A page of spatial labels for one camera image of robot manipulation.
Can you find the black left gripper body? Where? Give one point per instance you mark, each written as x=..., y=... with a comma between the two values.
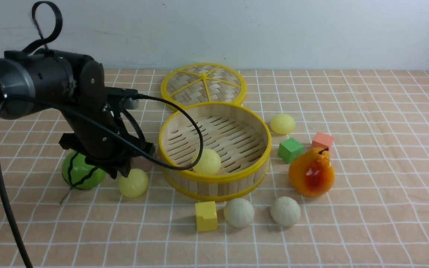
x=109, y=153

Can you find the yellow bun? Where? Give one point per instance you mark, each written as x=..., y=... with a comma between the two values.
x=134, y=185
x=209, y=163
x=282, y=124

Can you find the white bun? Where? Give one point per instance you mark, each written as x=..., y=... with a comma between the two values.
x=239, y=213
x=285, y=211

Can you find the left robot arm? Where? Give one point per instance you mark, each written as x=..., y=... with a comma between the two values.
x=76, y=81

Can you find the bamboo steamer lid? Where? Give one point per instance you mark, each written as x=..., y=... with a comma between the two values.
x=203, y=82

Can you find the bamboo steamer tray yellow rim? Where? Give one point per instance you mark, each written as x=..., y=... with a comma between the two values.
x=240, y=137

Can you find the pink foam cube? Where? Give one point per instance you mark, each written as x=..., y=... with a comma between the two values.
x=141, y=163

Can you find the green toy watermelon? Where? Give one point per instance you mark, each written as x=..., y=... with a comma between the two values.
x=80, y=175

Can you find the yellow foam cube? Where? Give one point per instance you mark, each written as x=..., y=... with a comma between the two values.
x=206, y=216

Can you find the green foam cube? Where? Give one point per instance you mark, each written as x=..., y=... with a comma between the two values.
x=290, y=149

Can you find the orange toy pear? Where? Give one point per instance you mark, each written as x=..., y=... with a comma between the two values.
x=312, y=173

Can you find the orange foam cube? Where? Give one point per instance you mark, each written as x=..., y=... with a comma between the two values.
x=322, y=140

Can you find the checkered beige tablecloth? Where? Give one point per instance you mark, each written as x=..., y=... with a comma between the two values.
x=376, y=215

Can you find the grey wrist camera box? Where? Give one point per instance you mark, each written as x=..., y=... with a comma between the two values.
x=122, y=98

